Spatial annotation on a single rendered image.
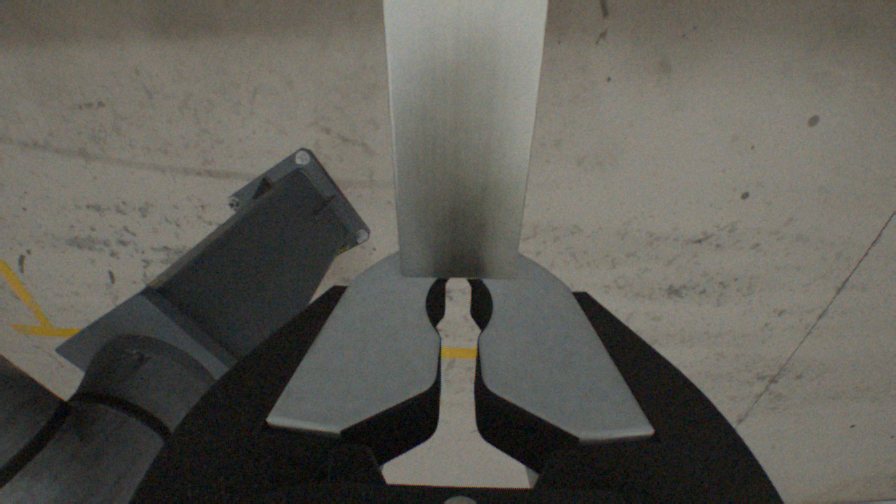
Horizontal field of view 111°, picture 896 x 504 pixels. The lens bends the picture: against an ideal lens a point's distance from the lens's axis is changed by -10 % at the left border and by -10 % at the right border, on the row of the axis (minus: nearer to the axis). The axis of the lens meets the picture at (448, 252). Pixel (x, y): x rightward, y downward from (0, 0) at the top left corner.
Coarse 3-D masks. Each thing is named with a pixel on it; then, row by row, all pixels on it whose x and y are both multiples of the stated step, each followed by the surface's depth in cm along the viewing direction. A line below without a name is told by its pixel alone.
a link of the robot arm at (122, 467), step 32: (64, 416) 36; (96, 416) 39; (128, 416) 41; (32, 448) 32; (64, 448) 34; (96, 448) 37; (128, 448) 40; (160, 448) 44; (0, 480) 29; (32, 480) 31; (64, 480) 33; (96, 480) 36; (128, 480) 39
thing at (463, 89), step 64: (384, 0) 6; (448, 0) 6; (512, 0) 6; (448, 64) 6; (512, 64) 6; (448, 128) 7; (512, 128) 7; (448, 192) 8; (512, 192) 8; (448, 256) 9; (512, 256) 9
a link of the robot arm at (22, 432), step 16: (0, 368) 32; (16, 368) 35; (0, 384) 31; (16, 384) 33; (32, 384) 35; (0, 400) 31; (16, 400) 32; (32, 400) 34; (48, 400) 35; (0, 416) 30; (16, 416) 32; (32, 416) 33; (48, 416) 34; (0, 432) 30; (16, 432) 31; (32, 432) 32; (0, 448) 30; (16, 448) 31; (0, 464) 29
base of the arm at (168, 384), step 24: (120, 336) 48; (144, 336) 48; (96, 360) 45; (120, 360) 45; (144, 360) 46; (168, 360) 47; (192, 360) 50; (96, 384) 43; (120, 384) 43; (144, 384) 44; (168, 384) 46; (192, 384) 49; (120, 408) 41; (144, 408) 43; (168, 408) 46; (168, 432) 45
